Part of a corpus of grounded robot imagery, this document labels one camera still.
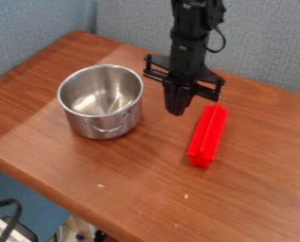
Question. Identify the wooden table leg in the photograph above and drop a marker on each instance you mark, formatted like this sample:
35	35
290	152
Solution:
75	230

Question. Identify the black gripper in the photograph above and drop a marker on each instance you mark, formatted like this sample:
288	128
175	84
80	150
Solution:
183	74

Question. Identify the metal pot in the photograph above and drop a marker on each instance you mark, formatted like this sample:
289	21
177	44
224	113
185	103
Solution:
101	97

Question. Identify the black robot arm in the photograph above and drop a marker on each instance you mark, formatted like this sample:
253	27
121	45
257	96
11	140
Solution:
196	20

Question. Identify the red cross-shaped block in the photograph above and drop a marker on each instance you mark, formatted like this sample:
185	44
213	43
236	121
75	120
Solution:
205	143

